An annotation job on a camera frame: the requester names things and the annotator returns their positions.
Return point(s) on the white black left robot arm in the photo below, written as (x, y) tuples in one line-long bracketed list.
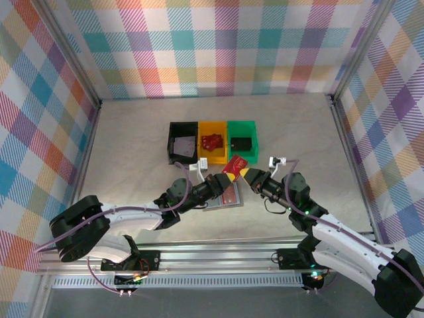
[(132, 222)]

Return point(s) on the pile of red cards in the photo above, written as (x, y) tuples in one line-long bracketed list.
[(212, 142)]

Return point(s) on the silver grey card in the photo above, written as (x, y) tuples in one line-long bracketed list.
[(183, 145)]

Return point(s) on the slanted aluminium bar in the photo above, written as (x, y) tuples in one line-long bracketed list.
[(39, 298)]

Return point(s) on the small controller circuit board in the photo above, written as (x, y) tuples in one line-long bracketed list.
[(314, 278), (132, 280)]

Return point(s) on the yellow plastic bin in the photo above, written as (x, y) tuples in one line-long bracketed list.
[(213, 127)]

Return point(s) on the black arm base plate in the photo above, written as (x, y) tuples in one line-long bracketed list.
[(154, 260), (288, 258)]

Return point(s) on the aluminium frame post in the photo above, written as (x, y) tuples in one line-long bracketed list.
[(75, 56), (361, 49)]

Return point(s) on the black VIP card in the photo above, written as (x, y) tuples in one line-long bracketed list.
[(242, 144)]

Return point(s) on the green plastic bin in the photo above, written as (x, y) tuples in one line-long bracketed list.
[(242, 127)]

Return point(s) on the red VIP card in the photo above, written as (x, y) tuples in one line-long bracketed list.
[(232, 195), (235, 164)]

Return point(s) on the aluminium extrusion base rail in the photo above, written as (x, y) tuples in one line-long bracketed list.
[(215, 261)]

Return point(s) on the black plastic bin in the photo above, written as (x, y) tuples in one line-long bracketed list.
[(182, 129)]

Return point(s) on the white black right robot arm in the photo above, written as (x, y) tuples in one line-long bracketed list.
[(348, 245)]

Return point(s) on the grey leather card holder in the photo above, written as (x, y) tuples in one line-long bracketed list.
[(232, 208)]

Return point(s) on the aluminium side rail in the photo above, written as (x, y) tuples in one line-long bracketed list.
[(353, 165), (86, 165)]

